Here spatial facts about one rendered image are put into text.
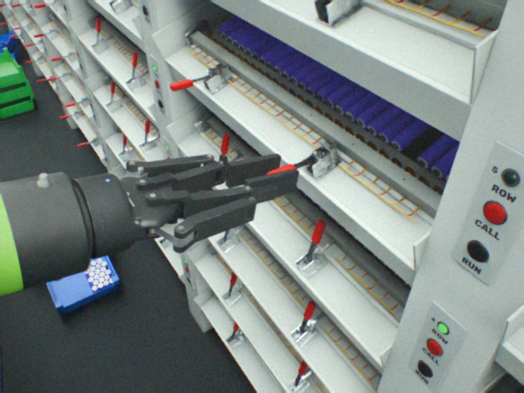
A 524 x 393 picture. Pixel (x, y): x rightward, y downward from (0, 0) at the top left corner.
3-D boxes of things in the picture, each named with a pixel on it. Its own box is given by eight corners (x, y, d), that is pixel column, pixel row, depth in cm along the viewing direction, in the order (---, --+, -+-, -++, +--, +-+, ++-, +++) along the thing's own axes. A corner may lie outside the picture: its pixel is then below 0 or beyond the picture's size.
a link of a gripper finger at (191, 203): (144, 190, 44) (147, 199, 43) (251, 178, 48) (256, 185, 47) (143, 224, 46) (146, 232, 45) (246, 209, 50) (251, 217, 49)
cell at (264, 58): (298, 46, 75) (267, 68, 73) (291, 43, 76) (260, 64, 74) (295, 37, 73) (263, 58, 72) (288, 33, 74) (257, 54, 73)
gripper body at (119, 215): (69, 225, 47) (156, 205, 51) (97, 280, 41) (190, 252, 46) (63, 161, 42) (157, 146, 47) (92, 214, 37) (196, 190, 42)
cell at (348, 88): (369, 86, 64) (334, 111, 63) (359, 81, 65) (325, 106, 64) (367, 75, 63) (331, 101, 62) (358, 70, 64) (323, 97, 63)
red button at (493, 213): (497, 228, 35) (504, 212, 34) (479, 216, 36) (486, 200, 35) (505, 223, 35) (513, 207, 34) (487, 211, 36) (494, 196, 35)
